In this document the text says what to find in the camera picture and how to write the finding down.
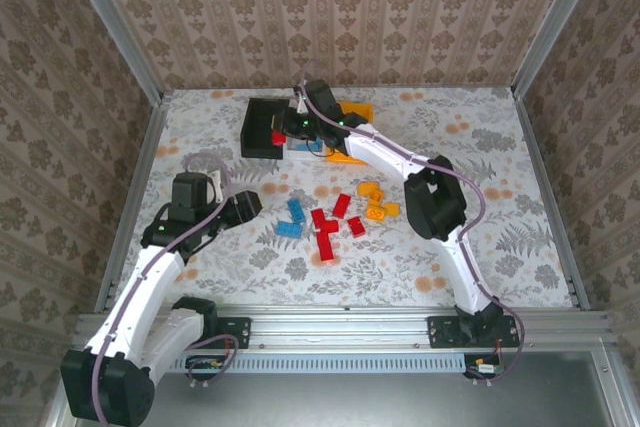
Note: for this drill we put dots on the blue lego brick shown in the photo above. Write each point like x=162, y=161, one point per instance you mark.
x=295, y=210
x=289, y=229
x=300, y=147

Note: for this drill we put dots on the long red lego brick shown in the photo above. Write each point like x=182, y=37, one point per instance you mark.
x=326, y=249

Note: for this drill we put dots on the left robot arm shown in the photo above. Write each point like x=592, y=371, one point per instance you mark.
x=150, y=287

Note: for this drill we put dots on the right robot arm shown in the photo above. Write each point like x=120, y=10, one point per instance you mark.
x=435, y=207

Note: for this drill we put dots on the white plastic bin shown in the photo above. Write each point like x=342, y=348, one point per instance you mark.
x=305, y=156

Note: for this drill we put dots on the black plastic bin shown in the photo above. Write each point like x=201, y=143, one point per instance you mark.
x=257, y=122

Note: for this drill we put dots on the orange plastic bin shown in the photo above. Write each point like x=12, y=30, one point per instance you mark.
x=357, y=109

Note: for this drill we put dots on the small electronics board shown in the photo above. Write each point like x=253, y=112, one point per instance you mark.
x=202, y=366
x=482, y=369

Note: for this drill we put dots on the grey metal panel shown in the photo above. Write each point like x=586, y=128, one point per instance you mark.
x=350, y=402

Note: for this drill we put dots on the aluminium table side rail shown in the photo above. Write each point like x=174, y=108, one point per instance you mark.
x=542, y=172
x=135, y=197

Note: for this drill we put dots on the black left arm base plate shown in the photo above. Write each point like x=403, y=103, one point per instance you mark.
x=237, y=332

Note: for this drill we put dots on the aluminium mounting rail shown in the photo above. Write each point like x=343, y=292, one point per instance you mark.
x=340, y=327

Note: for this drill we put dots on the aluminium frame post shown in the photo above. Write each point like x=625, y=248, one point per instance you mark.
x=560, y=22
x=115, y=27

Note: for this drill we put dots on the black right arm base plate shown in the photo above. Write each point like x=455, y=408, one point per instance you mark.
x=440, y=332

